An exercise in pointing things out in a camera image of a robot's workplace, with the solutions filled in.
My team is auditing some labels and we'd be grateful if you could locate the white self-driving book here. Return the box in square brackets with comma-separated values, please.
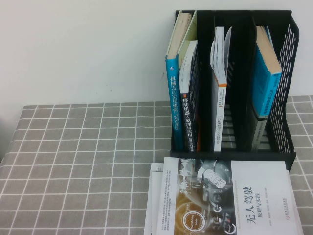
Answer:
[160, 156, 298, 235]

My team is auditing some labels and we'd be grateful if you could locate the teal hardcover mechanical design book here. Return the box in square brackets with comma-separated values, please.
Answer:
[165, 11, 198, 151]

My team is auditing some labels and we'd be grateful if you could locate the black spine mobile robot book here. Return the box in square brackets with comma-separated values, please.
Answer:
[178, 40, 199, 152]

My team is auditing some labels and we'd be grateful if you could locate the white book orange stripe spine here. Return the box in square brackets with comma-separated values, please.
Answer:
[210, 26, 233, 152]

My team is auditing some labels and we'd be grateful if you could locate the white car suspension book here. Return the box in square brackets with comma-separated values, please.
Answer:
[143, 168, 304, 235]

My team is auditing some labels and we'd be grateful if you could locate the black plastic book stand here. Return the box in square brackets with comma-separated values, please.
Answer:
[170, 9, 300, 172]

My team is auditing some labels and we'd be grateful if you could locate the dark grey spine book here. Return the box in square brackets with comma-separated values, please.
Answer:
[251, 107, 269, 150]

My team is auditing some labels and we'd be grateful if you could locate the teal paperback book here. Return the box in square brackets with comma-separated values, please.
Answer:
[251, 25, 282, 117]

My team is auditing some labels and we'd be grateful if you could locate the grey checked tablecloth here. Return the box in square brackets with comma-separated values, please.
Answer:
[0, 95, 313, 235]

